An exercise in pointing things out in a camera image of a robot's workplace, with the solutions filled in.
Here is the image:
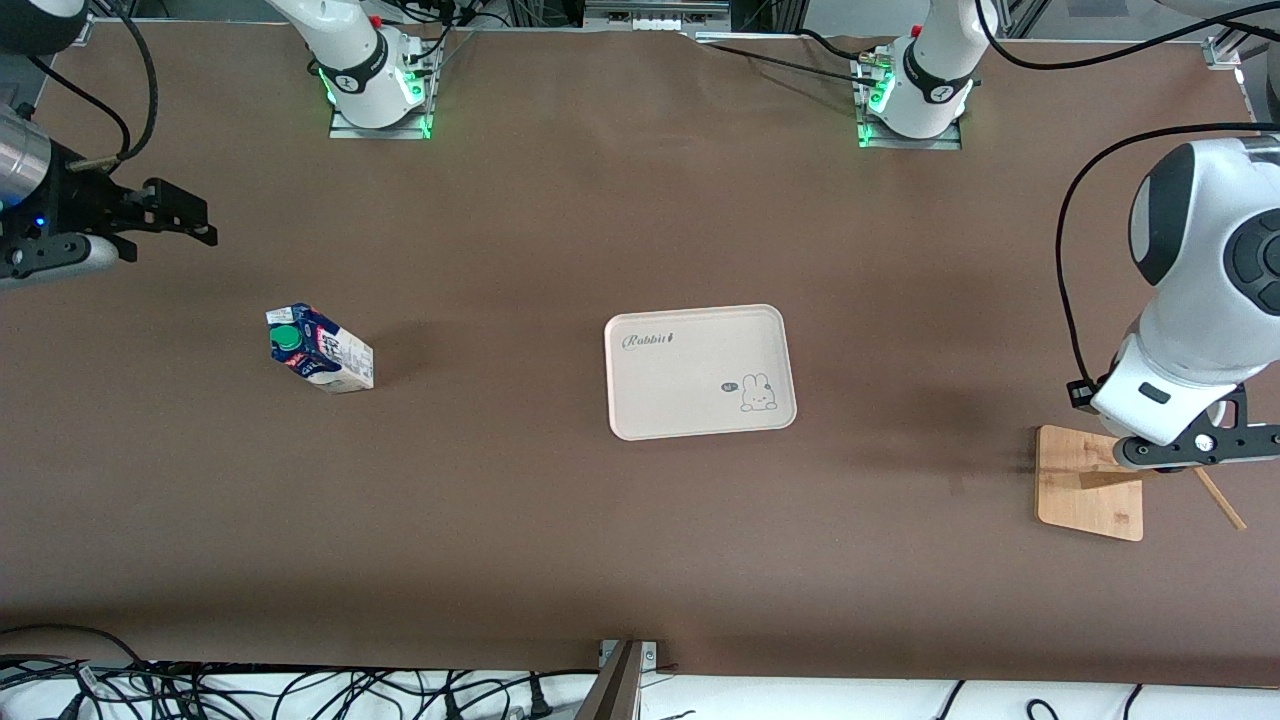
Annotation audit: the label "blue white milk carton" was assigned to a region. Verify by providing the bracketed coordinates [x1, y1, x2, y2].
[265, 303, 376, 394]

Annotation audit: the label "wooden cup rack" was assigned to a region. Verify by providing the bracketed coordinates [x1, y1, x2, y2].
[1036, 425, 1248, 542]

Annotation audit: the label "cream rabbit print tray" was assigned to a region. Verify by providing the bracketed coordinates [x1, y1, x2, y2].
[604, 304, 798, 442]

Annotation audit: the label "grey power strip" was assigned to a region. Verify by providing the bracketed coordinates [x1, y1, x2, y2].
[585, 0, 733, 33]

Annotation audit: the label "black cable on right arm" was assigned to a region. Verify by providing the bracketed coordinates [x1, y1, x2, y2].
[25, 0, 161, 173]

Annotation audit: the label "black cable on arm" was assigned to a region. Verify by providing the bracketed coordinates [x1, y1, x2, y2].
[975, 0, 1280, 391]
[25, 0, 161, 173]

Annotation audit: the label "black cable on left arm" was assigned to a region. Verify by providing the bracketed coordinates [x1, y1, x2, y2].
[975, 0, 1280, 391]

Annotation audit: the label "metal base plate of right arm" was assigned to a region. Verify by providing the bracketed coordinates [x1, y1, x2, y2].
[328, 100, 433, 141]

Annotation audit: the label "metal base plate of left arm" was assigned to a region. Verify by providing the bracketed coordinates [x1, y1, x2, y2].
[855, 108, 963, 151]

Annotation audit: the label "short black table cable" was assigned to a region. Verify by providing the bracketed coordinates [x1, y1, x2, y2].
[797, 28, 873, 63]

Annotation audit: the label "long black table cable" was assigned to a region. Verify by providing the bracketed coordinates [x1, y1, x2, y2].
[712, 42, 883, 89]

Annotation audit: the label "tangled black floor cables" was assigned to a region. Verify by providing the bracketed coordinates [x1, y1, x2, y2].
[0, 625, 601, 720]

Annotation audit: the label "aluminium profile post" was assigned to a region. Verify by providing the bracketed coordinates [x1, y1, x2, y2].
[575, 640, 659, 720]

